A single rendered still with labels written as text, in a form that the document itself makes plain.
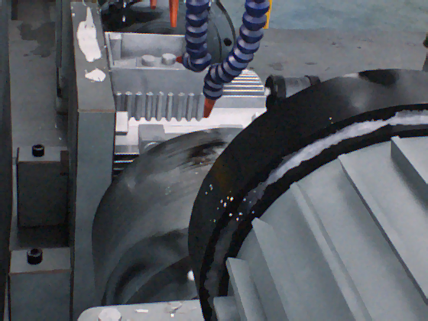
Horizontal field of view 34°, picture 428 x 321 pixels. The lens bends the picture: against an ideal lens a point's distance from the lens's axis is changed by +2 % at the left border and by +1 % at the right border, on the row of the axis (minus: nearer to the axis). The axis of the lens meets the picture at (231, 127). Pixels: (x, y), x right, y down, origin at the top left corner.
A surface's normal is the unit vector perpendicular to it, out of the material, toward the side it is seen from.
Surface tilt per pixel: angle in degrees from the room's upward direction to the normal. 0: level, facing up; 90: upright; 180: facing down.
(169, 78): 90
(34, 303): 90
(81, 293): 90
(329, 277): 50
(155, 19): 90
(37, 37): 0
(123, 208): 54
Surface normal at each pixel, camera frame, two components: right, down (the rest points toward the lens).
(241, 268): 0.38, -0.83
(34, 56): 0.13, -0.86
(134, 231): -0.66, -0.55
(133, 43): 0.22, 0.51
